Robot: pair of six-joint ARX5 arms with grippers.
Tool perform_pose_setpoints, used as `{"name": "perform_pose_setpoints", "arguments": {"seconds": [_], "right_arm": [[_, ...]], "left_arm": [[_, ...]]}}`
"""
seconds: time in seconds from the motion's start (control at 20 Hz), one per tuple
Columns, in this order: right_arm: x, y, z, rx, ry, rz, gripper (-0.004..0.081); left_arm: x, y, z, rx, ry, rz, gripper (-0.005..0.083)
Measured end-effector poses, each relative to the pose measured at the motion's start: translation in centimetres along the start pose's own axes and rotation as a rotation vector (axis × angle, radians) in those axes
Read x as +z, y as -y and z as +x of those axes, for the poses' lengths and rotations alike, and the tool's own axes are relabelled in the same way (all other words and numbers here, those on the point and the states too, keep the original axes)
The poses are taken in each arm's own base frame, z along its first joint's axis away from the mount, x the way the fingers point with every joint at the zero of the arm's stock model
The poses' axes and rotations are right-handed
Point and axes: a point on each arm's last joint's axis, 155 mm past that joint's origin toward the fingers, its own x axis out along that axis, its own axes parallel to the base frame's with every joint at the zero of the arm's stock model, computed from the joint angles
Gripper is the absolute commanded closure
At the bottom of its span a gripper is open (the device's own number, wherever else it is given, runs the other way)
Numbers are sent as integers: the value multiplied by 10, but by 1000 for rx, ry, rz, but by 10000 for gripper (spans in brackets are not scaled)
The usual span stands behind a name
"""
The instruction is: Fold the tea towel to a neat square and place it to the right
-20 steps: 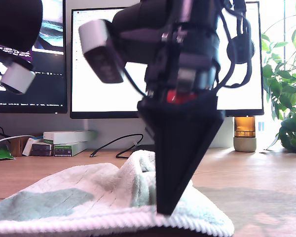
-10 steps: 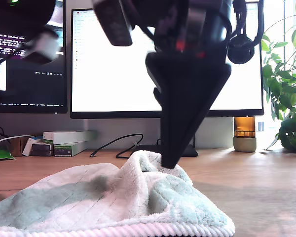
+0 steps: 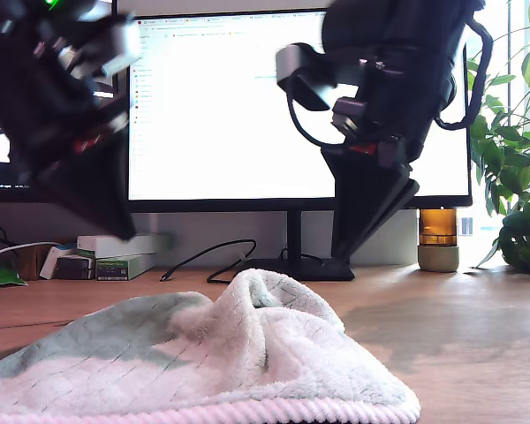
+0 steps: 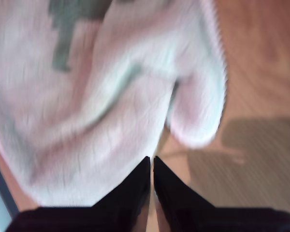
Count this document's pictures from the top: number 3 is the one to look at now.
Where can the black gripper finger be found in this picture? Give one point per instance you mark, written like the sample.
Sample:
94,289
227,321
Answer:
97,190
380,216
353,190

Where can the white pink fluffy tea towel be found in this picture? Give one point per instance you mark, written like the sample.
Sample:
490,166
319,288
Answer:
247,353

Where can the flat white box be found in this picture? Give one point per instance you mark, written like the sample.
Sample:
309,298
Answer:
101,247

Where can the green and white box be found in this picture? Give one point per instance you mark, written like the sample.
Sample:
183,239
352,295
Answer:
112,269

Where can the small dark purple box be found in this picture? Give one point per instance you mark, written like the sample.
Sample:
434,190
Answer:
73,268

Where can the small white tilted box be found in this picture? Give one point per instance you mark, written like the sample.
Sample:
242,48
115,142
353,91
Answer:
48,264

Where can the small wooden block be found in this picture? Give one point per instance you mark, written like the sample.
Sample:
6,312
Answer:
28,265

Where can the large monitor with white screen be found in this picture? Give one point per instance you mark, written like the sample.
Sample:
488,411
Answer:
225,132

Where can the green leafy houseplant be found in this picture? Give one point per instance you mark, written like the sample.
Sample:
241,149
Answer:
519,236

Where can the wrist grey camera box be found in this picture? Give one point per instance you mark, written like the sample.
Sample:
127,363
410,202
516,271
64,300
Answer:
287,62
115,44

